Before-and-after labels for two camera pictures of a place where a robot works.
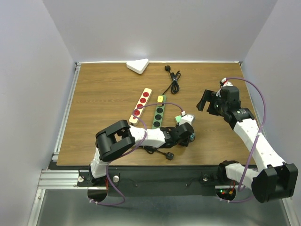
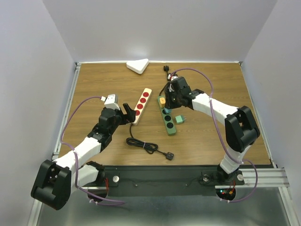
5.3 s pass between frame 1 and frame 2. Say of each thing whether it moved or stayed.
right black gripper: moved
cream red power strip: stayed
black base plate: stayed
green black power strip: moved
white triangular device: stayed
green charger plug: stayed
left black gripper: moved
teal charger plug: moved
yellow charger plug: moved
